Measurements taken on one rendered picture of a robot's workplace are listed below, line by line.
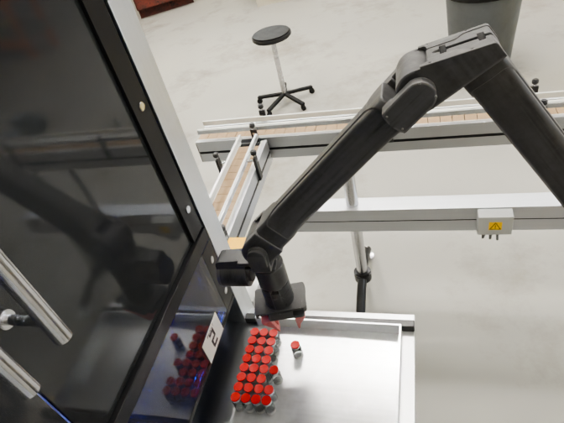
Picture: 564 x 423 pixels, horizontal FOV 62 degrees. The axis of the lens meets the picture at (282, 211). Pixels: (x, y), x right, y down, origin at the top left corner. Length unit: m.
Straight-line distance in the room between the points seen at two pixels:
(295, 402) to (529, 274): 1.60
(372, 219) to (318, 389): 1.01
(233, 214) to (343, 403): 0.65
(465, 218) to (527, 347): 0.59
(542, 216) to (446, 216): 0.33
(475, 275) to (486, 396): 0.60
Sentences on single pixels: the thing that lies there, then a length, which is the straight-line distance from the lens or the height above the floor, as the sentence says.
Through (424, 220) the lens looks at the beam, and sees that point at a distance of 1.92.
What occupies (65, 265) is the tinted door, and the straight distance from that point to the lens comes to 0.65.
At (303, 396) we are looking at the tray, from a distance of 1.05.
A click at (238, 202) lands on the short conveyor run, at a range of 1.45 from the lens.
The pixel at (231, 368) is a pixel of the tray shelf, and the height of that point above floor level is 0.88.
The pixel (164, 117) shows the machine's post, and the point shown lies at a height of 1.45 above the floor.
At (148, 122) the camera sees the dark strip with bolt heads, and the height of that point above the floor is 1.47.
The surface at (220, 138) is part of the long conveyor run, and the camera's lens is 1.80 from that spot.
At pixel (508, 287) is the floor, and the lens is 2.36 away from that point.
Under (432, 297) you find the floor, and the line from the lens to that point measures 2.29.
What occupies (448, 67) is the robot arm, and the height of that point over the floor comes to 1.54.
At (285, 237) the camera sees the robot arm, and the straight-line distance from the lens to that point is 0.78.
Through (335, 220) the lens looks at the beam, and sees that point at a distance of 1.95.
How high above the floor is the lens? 1.80
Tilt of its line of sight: 39 degrees down
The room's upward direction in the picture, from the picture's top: 16 degrees counter-clockwise
